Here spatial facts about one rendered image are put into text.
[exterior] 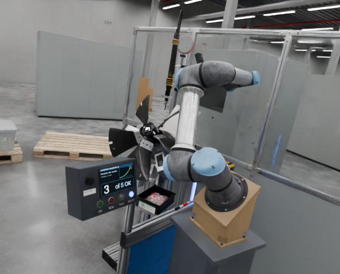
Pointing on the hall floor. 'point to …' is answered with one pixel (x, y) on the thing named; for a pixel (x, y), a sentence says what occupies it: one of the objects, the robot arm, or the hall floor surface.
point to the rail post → (123, 260)
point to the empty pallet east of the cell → (73, 145)
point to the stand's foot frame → (111, 255)
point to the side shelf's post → (181, 193)
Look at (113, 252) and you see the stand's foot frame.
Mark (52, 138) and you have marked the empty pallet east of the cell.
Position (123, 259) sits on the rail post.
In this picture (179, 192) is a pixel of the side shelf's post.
